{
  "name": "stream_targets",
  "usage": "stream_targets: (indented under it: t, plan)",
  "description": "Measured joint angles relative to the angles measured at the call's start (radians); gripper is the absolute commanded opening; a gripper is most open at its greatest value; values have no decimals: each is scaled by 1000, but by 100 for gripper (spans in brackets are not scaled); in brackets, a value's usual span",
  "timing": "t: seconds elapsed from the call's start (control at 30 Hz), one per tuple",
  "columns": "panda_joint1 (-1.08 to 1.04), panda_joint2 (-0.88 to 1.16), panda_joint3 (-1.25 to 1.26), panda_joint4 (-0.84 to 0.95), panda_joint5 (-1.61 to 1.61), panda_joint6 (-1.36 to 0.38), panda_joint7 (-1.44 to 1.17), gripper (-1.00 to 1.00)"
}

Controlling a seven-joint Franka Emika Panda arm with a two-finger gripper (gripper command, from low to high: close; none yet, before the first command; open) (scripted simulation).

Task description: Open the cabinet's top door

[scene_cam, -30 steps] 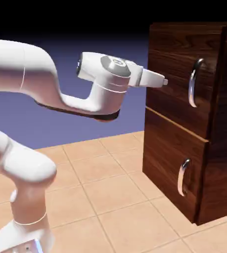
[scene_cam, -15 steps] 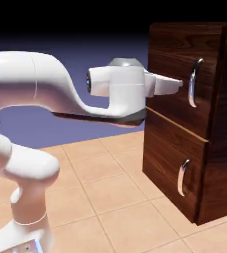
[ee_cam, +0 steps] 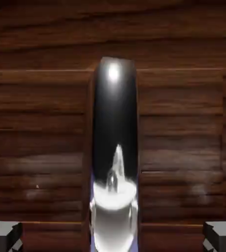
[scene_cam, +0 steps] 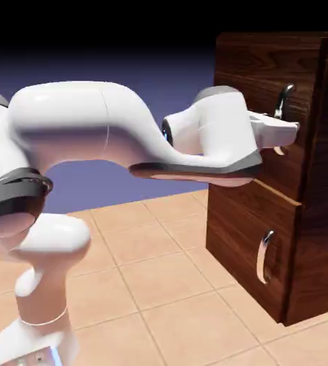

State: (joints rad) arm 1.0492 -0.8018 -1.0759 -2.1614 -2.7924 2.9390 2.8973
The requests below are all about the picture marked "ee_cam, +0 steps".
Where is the dark shiny curved cabinet handle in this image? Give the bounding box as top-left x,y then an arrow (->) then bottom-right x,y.
89,56 -> 139,252

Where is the dark wood cabinet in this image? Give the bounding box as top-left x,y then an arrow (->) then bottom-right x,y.
0,0 -> 226,252

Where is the dark wood cabinet door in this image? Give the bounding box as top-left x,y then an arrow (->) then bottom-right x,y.
0,68 -> 224,252

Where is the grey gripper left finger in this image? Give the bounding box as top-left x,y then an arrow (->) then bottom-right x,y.
0,220 -> 23,252

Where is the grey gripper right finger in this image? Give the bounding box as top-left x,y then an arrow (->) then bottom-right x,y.
202,220 -> 226,252

